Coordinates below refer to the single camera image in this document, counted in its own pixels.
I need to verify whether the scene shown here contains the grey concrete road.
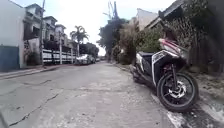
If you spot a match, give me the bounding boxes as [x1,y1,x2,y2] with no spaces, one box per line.
[0,61,224,128]

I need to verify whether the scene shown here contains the palm tree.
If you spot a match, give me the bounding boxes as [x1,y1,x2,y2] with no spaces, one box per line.
[69,25,90,58]

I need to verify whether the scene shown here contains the parked silver car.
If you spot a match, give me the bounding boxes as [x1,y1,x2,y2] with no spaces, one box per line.
[74,53,96,66]

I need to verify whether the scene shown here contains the utility pole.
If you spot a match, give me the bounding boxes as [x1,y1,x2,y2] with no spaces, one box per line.
[38,0,46,66]

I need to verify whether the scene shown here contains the leafy overgrown wall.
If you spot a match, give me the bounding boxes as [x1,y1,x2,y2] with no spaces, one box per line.
[113,0,224,74]

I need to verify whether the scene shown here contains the raised concrete sidewalk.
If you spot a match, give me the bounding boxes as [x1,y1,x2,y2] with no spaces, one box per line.
[0,63,64,80]

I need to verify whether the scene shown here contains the row of grey houses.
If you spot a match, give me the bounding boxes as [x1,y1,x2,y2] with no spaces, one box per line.
[22,3,79,65]

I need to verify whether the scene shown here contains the white slatted fence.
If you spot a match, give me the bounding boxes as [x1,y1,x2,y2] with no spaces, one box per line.
[41,48,77,65]

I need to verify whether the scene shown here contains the dark green trees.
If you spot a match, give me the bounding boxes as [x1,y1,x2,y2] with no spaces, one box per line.
[96,17,129,62]

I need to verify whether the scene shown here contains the white building with blue gate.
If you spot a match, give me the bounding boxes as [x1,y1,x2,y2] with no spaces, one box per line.
[0,0,27,73]

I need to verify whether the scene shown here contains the pale gabled building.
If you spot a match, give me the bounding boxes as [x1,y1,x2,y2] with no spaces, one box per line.
[133,7,160,32]

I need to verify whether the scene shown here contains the white and black motor scooter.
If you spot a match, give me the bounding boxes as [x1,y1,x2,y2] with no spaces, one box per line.
[129,29,200,113]

